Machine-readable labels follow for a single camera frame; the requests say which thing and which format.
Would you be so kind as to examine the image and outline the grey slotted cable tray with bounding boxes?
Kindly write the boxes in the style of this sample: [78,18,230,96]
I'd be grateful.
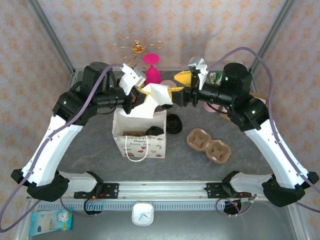
[37,201,243,211]

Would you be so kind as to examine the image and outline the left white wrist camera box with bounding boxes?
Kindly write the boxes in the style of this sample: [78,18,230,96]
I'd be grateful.
[119,63,147,96]

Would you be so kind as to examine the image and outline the blue wet wipes packet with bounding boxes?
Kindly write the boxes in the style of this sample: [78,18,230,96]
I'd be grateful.
[27,206,74,238]

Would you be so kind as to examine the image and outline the white napkins on cardboard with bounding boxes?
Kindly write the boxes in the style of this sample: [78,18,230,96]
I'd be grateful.
[219,91,268,121]

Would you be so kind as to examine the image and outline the brown pulp cup carrier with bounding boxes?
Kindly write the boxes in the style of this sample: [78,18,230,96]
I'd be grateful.
[186,128,232,165]
[124,130,147,137]

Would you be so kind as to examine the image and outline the aluminium mounting rail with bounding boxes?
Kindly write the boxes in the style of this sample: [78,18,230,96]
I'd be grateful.
[26,180,301,201]

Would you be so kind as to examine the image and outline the pink straw holder cup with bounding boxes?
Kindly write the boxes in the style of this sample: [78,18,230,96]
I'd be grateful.
[202,102,223,114]

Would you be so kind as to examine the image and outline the gold wire cup rack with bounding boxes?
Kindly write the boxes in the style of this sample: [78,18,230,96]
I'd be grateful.
[111,29,166,71]

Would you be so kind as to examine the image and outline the stack of paper cups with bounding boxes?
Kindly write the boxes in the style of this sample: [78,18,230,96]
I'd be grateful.
[159,79,177,111]

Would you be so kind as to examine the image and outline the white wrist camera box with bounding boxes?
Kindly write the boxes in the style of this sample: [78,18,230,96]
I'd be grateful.
[119,63,147,96]
[187,56,210,91]

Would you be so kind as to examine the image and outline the white square clock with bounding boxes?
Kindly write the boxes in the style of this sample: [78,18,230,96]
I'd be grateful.
[131,201,155,227]

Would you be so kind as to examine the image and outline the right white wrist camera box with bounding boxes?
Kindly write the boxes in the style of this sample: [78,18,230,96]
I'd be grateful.
[187,56,210,91]

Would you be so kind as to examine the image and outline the aluminium frame post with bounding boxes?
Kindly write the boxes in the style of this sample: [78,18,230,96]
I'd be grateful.
[27,0,77,76]
[248,0,297,75]

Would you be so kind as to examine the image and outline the white printed paper gift bag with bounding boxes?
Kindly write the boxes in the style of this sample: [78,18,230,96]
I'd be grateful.
[111,83,175,163]

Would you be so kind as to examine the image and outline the pink plastic goblet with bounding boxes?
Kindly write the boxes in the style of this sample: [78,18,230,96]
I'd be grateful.
[142,52,162,87]

